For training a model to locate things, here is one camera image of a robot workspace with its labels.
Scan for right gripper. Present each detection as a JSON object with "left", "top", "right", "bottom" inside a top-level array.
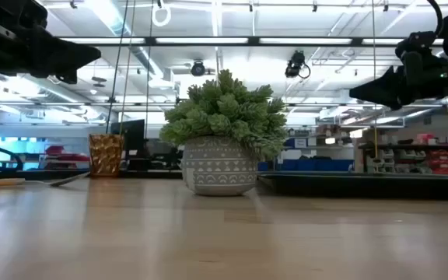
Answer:
[{"left": 350, "top": 50, "right": 439, "bottom": 111}]

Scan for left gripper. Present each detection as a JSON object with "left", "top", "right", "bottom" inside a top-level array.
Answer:
[{"left": 0, "top": 0, "right": 102, "bottom": 84}]

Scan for black plastic tray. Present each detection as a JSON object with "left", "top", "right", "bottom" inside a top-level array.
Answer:
[{"left": 257, "top": 171, "right": 448, "bottom": 201}]

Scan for amber faceted cup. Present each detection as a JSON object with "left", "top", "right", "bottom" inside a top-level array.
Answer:
[{"left": 88, "top": 133, "right": 125, "bottom": 178}]

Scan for thin black crossbar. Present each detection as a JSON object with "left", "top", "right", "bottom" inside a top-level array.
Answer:
[{"left": 110, "top": 101, "right": 388, "bottom": 108}]

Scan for shelving with red bins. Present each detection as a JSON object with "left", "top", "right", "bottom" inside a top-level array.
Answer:
[{"left": 358, "top": 131, "right": 448, "bottom": 176}]

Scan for red storage box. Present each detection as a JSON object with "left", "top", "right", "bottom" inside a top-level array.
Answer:
[{"left": 44, "top": 145, "right": 91, "bottom": 170}]

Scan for black monitor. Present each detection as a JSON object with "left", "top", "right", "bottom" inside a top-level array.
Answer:
[{"left": 110, "top": 118, "right": 146, "bottom": 159}]

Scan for blue storage bins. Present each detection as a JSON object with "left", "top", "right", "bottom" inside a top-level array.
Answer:
[{"left": 257, "top": 157, "right": 355, "bottom": 173}]

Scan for black crossbar with light strips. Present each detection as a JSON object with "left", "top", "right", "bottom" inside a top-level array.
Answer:
[{"left": 58, "top": 36, "right": 448, "bottom": 48}]

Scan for green plant in grey pot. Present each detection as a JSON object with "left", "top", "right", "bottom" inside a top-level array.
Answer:
[{"left": 159, "top": 68, "right": 288, "bottom": 197}]

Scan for long black cable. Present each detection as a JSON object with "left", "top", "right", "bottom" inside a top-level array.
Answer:
[{"left": 105, "top": 0, "right": 131, "bottom": 135}]

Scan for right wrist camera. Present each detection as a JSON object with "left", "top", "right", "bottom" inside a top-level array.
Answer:
[{"left": 394, "top": 30, "right": 439, "bottom": 59}]

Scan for black camera cable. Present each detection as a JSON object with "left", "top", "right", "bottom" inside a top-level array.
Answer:
[{"left": 425, "top": 0, "right": 444, "bottom": 38}]

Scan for black camera with cable loop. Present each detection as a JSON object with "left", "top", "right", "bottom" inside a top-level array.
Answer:
[{"left": 284, "top": 50, "right": 312, "bottom": 80}]

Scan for white hanging ring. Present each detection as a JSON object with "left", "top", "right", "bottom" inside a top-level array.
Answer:
[{"left": 151, "top": 0, "right": 172, "bottom": 28}]

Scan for black round camera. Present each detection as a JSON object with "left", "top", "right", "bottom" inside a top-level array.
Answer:
[{"left": 190, "top": 60, "right": 207, "bottom": 78}]

